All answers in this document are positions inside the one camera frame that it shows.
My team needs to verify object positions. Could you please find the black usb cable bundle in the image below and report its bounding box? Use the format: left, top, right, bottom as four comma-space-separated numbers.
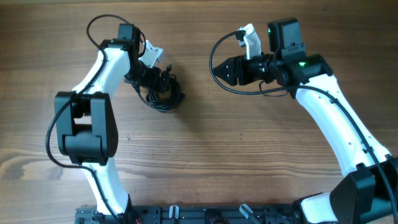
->
132, 63, 187, 113

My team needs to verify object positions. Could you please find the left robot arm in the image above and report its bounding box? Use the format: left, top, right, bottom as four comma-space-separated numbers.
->
49, 22, 185, 223

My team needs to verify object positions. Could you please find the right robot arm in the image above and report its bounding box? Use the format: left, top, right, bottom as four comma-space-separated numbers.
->
210, 17, 397, 223

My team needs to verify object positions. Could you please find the right black camera cable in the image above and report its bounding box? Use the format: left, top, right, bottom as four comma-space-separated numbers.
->
208, 30, 398, 224

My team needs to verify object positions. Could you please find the black camera cable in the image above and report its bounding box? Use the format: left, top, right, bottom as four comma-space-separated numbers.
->
45, 14, 147, 224
208, 30, 398, 224

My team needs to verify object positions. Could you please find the left black camera cable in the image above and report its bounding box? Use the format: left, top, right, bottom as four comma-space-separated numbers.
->
45, 14, 147, 224

